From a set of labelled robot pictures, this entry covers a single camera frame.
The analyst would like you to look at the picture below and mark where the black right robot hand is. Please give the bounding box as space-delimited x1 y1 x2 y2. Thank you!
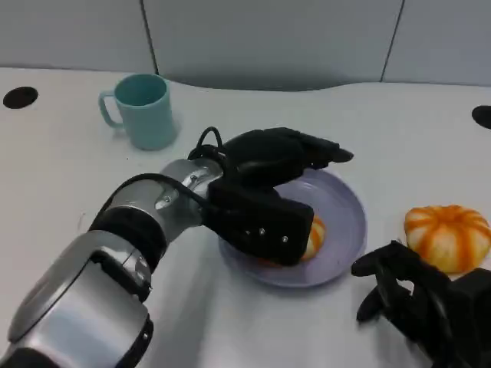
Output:
351 240 461 368

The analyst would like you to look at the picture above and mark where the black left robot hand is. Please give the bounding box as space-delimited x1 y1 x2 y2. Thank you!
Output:
220 127 354 189

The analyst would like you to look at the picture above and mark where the orange and white bread roll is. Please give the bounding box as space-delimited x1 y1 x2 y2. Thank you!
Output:
404 205 491 274
256 214 327 268

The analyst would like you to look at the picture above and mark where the lilac plate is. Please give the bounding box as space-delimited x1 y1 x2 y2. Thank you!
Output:
218 166 368 288

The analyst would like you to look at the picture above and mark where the pale green mug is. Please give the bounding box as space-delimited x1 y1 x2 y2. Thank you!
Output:
98 74 181 151

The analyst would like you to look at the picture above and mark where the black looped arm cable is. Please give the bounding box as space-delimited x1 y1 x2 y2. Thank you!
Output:
186 126 231 172

